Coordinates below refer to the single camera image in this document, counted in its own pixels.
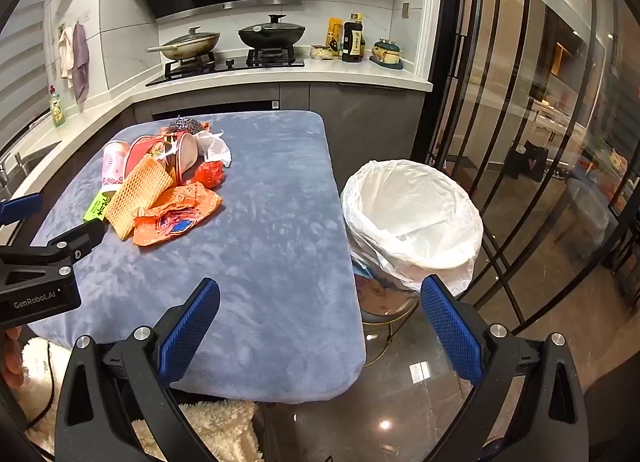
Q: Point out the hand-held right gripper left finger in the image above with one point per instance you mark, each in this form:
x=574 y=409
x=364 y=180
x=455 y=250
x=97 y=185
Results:
x=192 y=327

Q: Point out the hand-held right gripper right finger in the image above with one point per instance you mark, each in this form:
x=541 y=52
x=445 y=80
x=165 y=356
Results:
x=452 y=332

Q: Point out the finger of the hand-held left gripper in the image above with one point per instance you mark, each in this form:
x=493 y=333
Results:
x=82 y=239
x=20 y=209

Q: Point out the orange foam net sleeve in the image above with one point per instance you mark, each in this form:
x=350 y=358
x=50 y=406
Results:
x=135 y=197

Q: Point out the patterned trash bin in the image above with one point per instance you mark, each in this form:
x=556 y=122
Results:
x=385 y=297

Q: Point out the white plastic bin liner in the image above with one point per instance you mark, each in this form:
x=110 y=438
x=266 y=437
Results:
x=400 y=202

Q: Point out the steel wool scrubber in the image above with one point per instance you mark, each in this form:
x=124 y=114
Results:
x=184 y=125

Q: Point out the person's left hand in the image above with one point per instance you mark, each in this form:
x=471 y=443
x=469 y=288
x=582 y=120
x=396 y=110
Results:
x=10 y=357

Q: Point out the green paper packet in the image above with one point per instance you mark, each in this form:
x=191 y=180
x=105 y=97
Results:
x=97 y=207

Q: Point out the metal sink faucet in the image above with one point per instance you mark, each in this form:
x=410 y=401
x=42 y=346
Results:
x=17 y=161

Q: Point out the pink paper cup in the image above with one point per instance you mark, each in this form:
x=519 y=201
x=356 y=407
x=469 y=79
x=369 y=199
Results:
x=114 y=165

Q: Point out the orange plastic wrapper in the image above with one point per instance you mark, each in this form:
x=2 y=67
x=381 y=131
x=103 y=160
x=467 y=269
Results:
x=175 y=217

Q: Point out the grey-blue plush blanket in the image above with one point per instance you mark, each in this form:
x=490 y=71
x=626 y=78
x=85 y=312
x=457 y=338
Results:
x=250 y=242

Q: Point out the fluffy white cloth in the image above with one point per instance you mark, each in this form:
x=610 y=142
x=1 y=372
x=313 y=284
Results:
x=220 y=427

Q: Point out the green dish soap bottle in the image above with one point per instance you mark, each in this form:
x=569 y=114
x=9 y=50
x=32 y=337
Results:
x=58 y=112

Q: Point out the red instant noodle bowl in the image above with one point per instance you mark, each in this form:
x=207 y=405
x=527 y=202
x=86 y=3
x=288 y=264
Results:
x=145 y=146

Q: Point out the red plastic bag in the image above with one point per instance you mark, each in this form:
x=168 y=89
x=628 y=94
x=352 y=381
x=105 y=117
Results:
x=209 y=175

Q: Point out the window blind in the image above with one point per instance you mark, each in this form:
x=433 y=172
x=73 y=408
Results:
x=20 y=67

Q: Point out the purple hanging towel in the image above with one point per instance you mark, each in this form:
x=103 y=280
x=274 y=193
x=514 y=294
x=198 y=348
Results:
x=80 y=67

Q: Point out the crumpled white tissue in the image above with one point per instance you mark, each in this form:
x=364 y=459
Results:
x=215 y=147

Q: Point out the white hanging towel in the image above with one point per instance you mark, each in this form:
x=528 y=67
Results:
x=65 y=52

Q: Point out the silver wok with lid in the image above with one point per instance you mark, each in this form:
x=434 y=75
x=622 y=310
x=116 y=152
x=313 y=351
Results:
x=192 y=45

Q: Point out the black-framed glass sliding door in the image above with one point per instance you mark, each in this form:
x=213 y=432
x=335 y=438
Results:
x=525 y=117

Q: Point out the black gas stove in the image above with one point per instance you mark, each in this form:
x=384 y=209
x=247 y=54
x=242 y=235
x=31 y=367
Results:
x=235 y=67

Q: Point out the grey kitchen cabinet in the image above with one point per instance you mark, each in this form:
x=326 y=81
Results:
x=370 y=117

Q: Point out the white kitchen countertop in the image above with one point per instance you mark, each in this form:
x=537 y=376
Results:
x=350 y=75

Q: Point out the black wok with lid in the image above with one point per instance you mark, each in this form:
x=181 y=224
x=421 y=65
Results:
x=272 y=37

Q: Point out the seasoning jar set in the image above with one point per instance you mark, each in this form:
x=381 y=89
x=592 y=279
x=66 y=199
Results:
x=386 y=53

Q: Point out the dark soy sauce bottle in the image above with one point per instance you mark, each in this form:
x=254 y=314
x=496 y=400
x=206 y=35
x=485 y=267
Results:
x=353 y=42

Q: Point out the yellow food packet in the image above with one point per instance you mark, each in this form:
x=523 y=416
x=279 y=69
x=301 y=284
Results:
x=334 y=32

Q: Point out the gold metal frame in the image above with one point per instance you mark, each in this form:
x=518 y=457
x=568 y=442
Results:
x=382 y=323

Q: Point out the wall socket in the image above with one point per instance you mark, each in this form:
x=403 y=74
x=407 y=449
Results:
x=406 y=10

